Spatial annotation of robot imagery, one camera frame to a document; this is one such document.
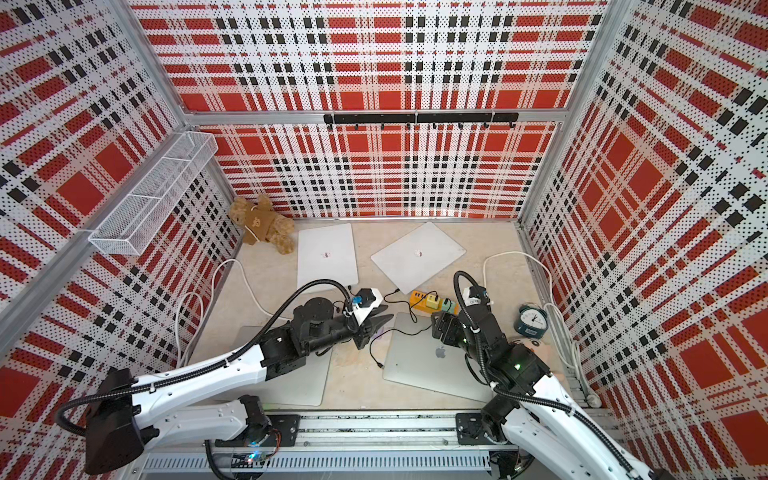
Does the black charger cable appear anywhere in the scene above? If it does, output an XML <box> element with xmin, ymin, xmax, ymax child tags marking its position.
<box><xmin>364</xmin><ymin>302</ymin><xmax>451</xmax><ymax>369</ymax></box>

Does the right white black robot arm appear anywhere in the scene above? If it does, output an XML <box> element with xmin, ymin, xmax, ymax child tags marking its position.
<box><xmin>431</xmin><ymin>285</ymin><xmax>672</xmax><ymax>479</ymax></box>

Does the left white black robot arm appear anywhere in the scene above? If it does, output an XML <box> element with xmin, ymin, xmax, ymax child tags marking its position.
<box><xmin>54</xmin><ymin>288</ymin><xmax>393</xmax><ymax>475</ymax></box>

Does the silver apple laptop front right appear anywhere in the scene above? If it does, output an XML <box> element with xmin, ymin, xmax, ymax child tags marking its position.
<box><xmin>383</xmin><ymin>313</ymin><xmax>492</xmax><ymax>402</ymax></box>

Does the yellow charger adapter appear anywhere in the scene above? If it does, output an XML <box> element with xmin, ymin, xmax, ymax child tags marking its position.
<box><xmin>424</xmin><ymin>293</ymin><xmax>440</xmax><ymax>310</ymax></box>

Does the white laptop back right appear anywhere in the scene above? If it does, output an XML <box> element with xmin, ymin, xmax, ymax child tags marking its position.
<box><xmin>371</xmin><ymin>222</ymin><xmax>466</xmax><ymax>293</ymax></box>

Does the white laptop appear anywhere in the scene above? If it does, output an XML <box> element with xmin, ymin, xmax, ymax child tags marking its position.
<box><xmin>297</xmin><ymin>224</ymin><xmax>359</xmax><ymax>287</ymax></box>
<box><xmin>371</xmin><ymin>222</ymin><xmax>466</xmax><ymax>293</ymax></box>

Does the white laptop back left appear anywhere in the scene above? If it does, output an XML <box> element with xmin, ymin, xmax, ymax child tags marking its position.
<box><xmin>297</xmin><ymin>224</ymin><xmax>359</xmax><ymax>287</ymax></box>

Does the silver laptop front left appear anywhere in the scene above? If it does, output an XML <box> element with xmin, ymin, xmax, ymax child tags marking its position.
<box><xmin>216</xmin><ymin>353</ymin><xmax>331</xmax><ymax>406</ymax></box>

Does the orange power strip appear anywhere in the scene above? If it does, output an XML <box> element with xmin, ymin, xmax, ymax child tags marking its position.
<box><xmin>409</xmin><ymin>290</ymin><xmax>458</xmax><ymax>316</ymax></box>

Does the teal alarm clock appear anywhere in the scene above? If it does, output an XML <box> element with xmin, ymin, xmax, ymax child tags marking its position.
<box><xmin>513</xmin><ymin>304</ymin><xmax>549</xmax><ymax>340</ymax></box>

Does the brown teddy bear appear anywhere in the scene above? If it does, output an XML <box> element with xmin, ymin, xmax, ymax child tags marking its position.
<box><xmin>228</xmin><ymin>195</ymin><xmax>295</xmax><ymax>255</ymax></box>

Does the white cable right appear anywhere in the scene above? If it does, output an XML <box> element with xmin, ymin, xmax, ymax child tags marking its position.
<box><xmin>483</xmin><ymin>250</ymin><xmax>602</xmax><ymax>409</ymax></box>

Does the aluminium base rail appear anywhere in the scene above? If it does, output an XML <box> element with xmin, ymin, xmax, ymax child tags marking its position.
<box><xmin>132</xmin><ymin>410</ymin><xmax>535</xmax><ymax>479</ymax></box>

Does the black hook rail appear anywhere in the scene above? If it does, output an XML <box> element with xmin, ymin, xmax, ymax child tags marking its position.
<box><xmin>323</xmin><ymin>111</ymin><xmax>520</xmax><ymax>127</ymax></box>

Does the white wire mesh shelf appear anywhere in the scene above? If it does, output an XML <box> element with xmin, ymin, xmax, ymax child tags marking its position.
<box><xmin>89</xmin><ymin>131</ymin><xmax>218</xmax><ymax>256</ymax></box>

